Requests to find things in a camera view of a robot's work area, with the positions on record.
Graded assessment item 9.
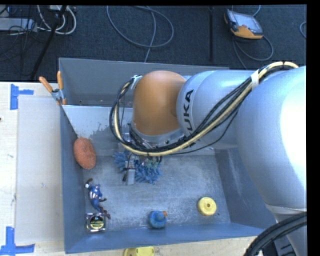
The yellow flat plastic piece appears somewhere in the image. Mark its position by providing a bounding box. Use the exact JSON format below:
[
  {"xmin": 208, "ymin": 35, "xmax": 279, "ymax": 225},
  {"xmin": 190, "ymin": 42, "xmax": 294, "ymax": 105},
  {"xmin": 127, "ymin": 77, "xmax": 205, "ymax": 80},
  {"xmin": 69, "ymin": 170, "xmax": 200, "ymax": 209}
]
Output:
[{"xmin": 122, "ymin": 246, "xmax": 156, "ymax": 256}]

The black and yellow tape measure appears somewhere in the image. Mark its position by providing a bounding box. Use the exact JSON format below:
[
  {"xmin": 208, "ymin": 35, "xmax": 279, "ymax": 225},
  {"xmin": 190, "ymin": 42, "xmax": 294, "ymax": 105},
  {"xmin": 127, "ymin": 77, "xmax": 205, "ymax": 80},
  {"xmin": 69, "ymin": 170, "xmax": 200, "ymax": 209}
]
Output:
[{"xmin": 85, "ymin": 212, "xmax": 107, "ymax": 234}]

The pale wood board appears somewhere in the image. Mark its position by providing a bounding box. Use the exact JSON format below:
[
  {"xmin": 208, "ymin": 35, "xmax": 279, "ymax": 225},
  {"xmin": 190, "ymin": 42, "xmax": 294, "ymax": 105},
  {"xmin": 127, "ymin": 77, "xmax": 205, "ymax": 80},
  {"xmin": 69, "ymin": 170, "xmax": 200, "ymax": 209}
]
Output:
[{"xmin": 14, "ymin": 95, "xmax": 66, "ymax": 245}]

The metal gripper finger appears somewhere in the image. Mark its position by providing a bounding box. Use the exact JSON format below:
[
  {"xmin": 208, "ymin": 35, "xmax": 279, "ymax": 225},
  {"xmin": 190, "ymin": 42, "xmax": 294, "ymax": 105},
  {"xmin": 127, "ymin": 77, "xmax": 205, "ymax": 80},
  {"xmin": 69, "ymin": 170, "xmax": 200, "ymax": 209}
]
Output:
[
  {"xmin": 121, "ymin": 161, "xmax": 129, "ymax": 183},
  {"xmin": 126, "ymin": 167, "xmax": 137, "ymax": 186}
]

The blue rubber duck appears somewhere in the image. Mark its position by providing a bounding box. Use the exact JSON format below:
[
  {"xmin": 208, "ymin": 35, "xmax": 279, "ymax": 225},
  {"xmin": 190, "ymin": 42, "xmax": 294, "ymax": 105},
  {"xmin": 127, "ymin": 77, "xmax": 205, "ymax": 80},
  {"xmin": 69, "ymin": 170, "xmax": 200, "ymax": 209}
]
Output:
[{"xmin": 148, "ymin": 210, "xmax": 169, "ymax": 230}]

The orange-brown oval scrubber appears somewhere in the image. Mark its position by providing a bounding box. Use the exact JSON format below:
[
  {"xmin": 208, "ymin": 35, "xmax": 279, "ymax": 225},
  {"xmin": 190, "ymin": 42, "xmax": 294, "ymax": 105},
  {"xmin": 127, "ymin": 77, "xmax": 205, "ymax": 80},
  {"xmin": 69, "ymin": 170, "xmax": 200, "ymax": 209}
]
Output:
[{"xmin": 72, "ymin": 136, "xmax": 97, "ymax": 171}]

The blue spiky rubber toy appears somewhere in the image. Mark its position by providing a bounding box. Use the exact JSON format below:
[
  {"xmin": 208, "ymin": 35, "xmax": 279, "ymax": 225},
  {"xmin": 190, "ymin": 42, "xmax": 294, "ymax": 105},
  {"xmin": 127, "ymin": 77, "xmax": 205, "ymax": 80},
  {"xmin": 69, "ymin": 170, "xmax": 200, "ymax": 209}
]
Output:
[{"xmin": 112, "ymin": 149, "xmax": 163, "ymax": 186}]

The yellow plastic ring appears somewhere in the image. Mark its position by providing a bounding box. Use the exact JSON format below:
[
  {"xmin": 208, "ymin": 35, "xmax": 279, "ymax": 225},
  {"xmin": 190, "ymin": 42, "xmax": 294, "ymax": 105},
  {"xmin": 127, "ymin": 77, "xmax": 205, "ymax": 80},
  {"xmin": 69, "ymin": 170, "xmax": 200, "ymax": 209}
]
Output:
[{"xmin": 196, "ymin": 196, "xmax": 218, "ymax": 217}]

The grey metal bin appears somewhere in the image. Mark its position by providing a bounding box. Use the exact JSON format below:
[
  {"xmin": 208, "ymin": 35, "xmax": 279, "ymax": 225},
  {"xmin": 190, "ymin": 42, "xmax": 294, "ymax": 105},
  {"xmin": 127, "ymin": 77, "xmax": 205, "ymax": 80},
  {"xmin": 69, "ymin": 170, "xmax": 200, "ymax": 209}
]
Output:
[{"xmin": 58, "ymin": 57, "xmax": 277, "ymax": 255}]

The blue superhero action figure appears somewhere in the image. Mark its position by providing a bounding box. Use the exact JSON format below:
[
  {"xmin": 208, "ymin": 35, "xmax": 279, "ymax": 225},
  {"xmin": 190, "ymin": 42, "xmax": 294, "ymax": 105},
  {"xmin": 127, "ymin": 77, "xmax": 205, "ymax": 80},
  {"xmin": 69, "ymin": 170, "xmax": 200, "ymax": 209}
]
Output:
[{"xmin": 84, "ymin": 177, "xmax": 112, "ymax": 221}]

